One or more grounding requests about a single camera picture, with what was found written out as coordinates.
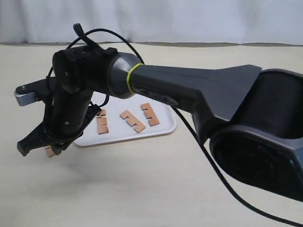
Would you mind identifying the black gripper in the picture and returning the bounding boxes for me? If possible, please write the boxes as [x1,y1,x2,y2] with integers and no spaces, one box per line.
[17,88,93,157]

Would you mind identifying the notched wooden piece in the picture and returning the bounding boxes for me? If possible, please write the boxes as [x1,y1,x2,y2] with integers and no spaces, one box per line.
[141,103,160,127]
[120,110,146,133]
[45,146,60,158]
[96,109,109,135]

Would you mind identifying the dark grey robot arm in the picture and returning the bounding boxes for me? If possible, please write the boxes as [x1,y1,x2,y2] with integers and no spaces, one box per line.
[15,45,303,201]

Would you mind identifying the white rectangular plastic tray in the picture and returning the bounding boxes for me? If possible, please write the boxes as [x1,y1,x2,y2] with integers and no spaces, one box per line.
[74,95,177,147]

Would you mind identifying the white cloth backdrop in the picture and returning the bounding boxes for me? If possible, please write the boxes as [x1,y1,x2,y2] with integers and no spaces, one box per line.
[0,0,303,45]

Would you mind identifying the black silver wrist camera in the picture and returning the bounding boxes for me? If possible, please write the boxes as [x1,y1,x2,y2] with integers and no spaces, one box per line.
[14,77,56,106]

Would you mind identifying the black cable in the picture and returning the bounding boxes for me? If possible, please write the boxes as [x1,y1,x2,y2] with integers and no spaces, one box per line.
[46,23,303,227]

